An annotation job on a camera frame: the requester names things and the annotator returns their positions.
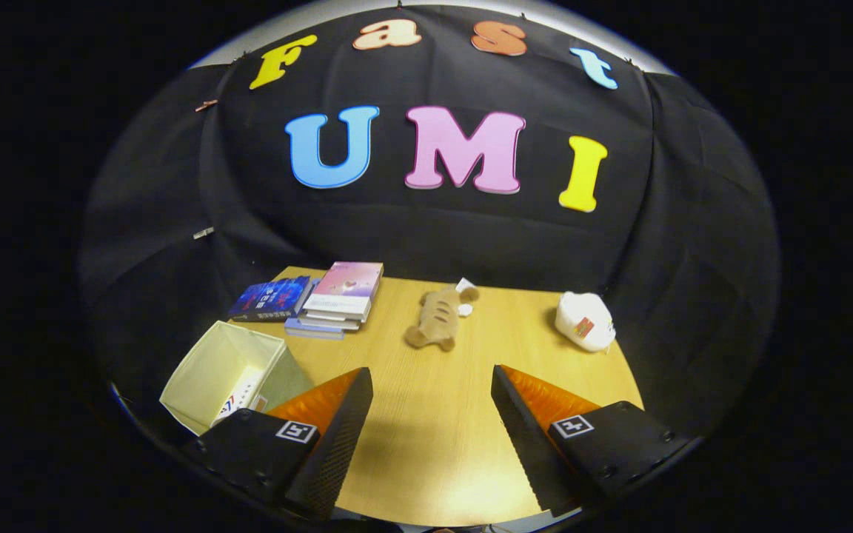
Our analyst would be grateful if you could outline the pink cover book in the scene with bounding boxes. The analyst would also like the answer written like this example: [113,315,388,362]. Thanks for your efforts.
[303,261,384,323]

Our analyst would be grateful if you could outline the green fabric storage box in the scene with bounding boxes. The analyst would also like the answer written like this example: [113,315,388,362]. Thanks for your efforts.
[159,320,314,436]

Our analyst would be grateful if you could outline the white pouch with red label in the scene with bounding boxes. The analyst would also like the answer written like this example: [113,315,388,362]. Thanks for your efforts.
[555,292,617,353]

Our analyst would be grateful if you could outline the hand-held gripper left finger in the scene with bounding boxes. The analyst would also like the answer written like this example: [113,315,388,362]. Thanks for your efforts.
[181,366,375,523]

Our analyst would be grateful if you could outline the thin white book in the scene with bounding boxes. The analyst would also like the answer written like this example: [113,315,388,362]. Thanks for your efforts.
[297,309,361,332]
[284,317,346,341]

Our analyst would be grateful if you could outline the white canvas shoe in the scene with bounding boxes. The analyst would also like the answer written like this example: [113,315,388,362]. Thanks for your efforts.
[210,368,266,428]

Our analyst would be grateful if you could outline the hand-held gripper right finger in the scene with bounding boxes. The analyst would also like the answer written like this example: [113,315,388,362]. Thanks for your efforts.
[491,363,692,518]

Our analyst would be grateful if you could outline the brown plush toy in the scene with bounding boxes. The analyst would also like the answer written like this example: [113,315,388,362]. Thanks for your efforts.
[405,278,481,352]

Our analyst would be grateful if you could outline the dark blue book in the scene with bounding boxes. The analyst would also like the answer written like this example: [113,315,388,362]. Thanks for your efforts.
[229,276,312,323]

